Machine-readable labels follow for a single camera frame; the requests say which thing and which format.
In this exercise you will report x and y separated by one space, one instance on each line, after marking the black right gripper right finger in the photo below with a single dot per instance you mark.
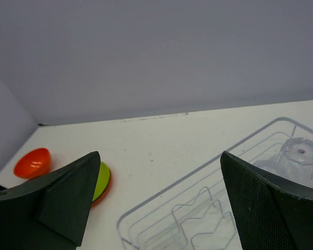
270 212

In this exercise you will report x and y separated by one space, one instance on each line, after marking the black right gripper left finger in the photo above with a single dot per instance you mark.
50 211

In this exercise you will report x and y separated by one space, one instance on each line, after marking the orange plastic plate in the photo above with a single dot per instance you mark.
103 195

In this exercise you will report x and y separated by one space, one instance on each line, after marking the orange plastic bowl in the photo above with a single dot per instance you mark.
33 164

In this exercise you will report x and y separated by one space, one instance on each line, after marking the green plastic plate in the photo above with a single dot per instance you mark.
103 179

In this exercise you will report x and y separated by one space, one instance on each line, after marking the clear plastic cup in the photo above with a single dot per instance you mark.
293 162

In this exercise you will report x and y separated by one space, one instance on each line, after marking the white wire dish rack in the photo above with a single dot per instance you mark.
194 212

